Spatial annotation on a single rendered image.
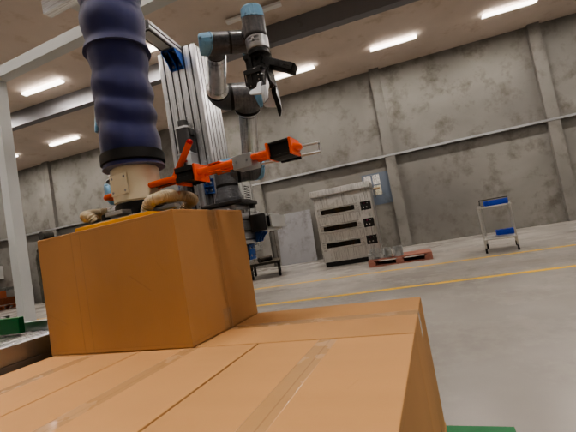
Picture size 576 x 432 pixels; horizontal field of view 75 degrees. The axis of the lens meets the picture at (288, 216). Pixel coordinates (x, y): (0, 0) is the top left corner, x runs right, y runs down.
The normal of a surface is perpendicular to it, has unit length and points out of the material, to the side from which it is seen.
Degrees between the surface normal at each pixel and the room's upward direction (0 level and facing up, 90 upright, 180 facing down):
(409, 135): 90
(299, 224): 83
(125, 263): 90
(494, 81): 90
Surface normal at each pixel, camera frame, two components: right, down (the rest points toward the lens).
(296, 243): -0.29, -0.14
